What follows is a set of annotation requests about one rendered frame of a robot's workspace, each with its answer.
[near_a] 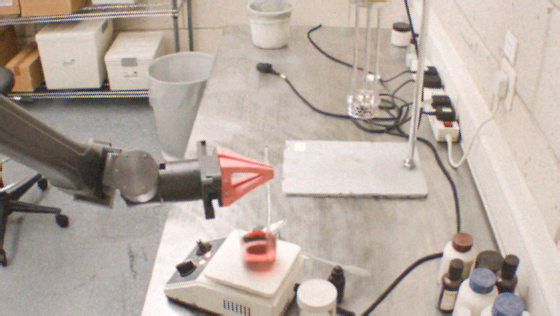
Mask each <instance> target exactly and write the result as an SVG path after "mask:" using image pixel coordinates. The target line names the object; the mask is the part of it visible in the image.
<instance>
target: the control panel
mask: <svg viewBox="0 0 560 316"><path fill-rule="evenodd" d="M227 238H228V237H225V238H220V239H216V240H211V241H207V242H203V244H204V245H205V244H211V245H212V248H211V250H210V251H209V252H207V253H210V254H209V255H208V256H205V255H206V254H207V253H206V254H204V255H202V256H197V255H196V251H197V250H198V249H199V247H198V245H196V246H195V248H194V249H193V250H192V252H191V253H190V254H189V255H188V257H187V258H186V259H185V260H184V262H185V261H187V260H189V259H192V260H193V262H194V263H195V264H196V266H197V268H196V270H195V271H194V272H193V273H191V274H190V275H188V276H186V277H180V273H179V272H178V271H177V270H176V272H175V273H174V274H172V276H171V277H170V278H169V279H168V281H167V282H166V283H165V284H164V285H167V284H172V283H174V284H178V283H183V282H189V281H194V280H196V279H197V277H198V276H199V275H200V273H201V272H202V271H203V269H204V268H205V266H206V265H207V264H208V262H209V261H210V260H211V258H212V257H213V256H214V254H215V253H217V252H216V251H218V250H219V249H220V247H221V246H222V245H223V243H224V242H225V241H226V239H227ZM202 260H204V262H203V263H201V264H200V261H202Z"/></svg>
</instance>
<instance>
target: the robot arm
mask: <svg viewBox="0 0 560 316"><path fill-rule="evenodd" d="M0 154H2V155H4V156H5V157H8V158H9V159H12V160H13V161H16V162H18V163H20V164H22V165H24V166H26V167H28V168H30V169H33V170H34V171H36V172H38V173H40V174H41V175H43V176H44V177H46V179H47V180H48V181H49V183H50V184H51V185H52V186H54V187H56V188H57V190H59V191H62V192H64V193H66V194H69V195H72V196H73V201H75V202H78V203H83V204H87V205H93V206H98V207H103V208H107V209H108V208H109V210H113V207H114V202H115V193H116V189H118V190H119V191H120V197H121V198H122V200H123V201H124V202H125V203H126V207H127V208H132V207H141V206H150V205H159V204H162V199H163V204H168V203H176V204H177V202H180V203H188V202H198V201H202V202H203V209H204V218H206V220H212V219H215V207H214V206H213V200H217V201H218V207H228V206H230V205H231V204H233V203H234V202H236V201H237V200H239V199H240V198H242V197H243V196H245V195H247V193H248V192H250V191H251V190H253V189H254V188H256V187H258V186H261V185H263V184H264V183H266V182H268V181H270V180H272V178H274V177H275V170H274V167H272V166H270V164H269V168H267V167H265V163H264V162H261V161H257V160H253V159H250V158H248V157H244V156H242V155H239V154H237V153H234V152H232V150H230V149H226V148H224V147H214V148H213V155H211V156H207V152H206V140H199V141H197V154H198V158H193V159H184V160H174V161H164V162H160V164H158V162H156V160H155V159H154V157H153V156H152V155H151V154H149V153H148V152H146V151H143V150H139V149H132V150H128V151H125V152H123V151H122V150H121V149H119V148H113V147H112V145H111V144H110V141H105V140H101V141H100V139H98V140H94V139H87V142H86V143H84V142H79V141H73V140H71V139H70V138H69V137H67V136H65V135H63V134H62V133H61V132H59V131H57V130H55V129H54V128H53V127H51V126H49V125H48V124H47V123H45V122H43V121H42V120H41V119H39V118H37V116H33V115H31V114H30V113H29V112H27V111H26V110H24V109H23V108H22V107H20V106H18V104H16V103H13V102H12V101H10V100H9V99H7V98H6V97H5V96H3V95H2V94H0ZM234 173H254V174H251V175H246V176H241V177H236V178H232V174H234Z"/></svg>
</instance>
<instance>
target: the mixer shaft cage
mask: <svg viewBox="0 0 560 316"><path fill-rule="evenodd" d="M371 12H372V8H367V11H366V29H365V32H366V42H365V54H364V66H363V76H364V80H363V90H355V81H356V67H357V53H358V40H359V38H358V26H359V13H360V7H358V6H356V18H355V32H354V43H355V46H354V60H353V74H352V90H351V92H349V93H348V94H347V101H348V108H347V113H348V114H349V115H352V116H354V117H357V119H363V120H366V119H372V118H375V117H377V116H378V115H379V109H377V108H379V107H378V104H379V103H380V97H379V96H378V95H377V93H376V86H377V76H378V65H379V58H378V54H379V43H380V33H381V25H380V22H381V13H382V9H378V15H377V37H376V48H375V59H374V61H375V71H374V82H373V91H370V90H368V89H367V82H368V69H369V68H368V58H369V46H370V34H371V29H370V23H371ZM357 114H358V115H357ZM361 114H363V115H361ZM366 114H368V115H367V117H366ZM370 114H371V115H370Z"/></svg>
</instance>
